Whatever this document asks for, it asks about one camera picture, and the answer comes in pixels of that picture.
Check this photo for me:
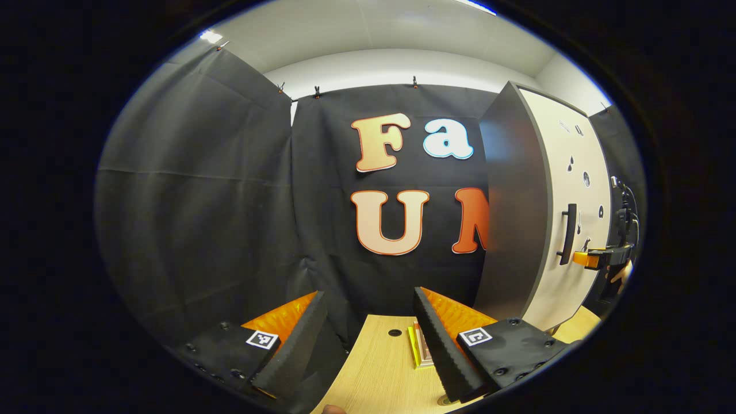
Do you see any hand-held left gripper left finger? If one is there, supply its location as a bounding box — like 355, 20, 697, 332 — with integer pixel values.
178, 290, 329, 401

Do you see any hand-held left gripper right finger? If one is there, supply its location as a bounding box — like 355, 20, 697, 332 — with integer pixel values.
413, 286, 576, 404

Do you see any beige cabinet door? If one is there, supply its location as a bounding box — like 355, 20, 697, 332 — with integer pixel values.
520, 87, 613, 333

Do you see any grey cabinet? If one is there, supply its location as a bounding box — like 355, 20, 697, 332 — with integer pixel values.
473, 80, 613, 333

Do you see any brown cover book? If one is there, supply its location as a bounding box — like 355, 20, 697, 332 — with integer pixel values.
414, 322, 435, 366

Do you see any yellow book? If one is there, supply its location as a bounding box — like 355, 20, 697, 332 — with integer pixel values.
407, 325, 421, 369

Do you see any black backdrop cloth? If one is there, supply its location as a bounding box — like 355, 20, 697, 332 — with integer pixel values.
95, 43, 647, 403

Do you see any black cable with white tag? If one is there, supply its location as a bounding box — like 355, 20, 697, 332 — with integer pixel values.
609, 175, 640, 231

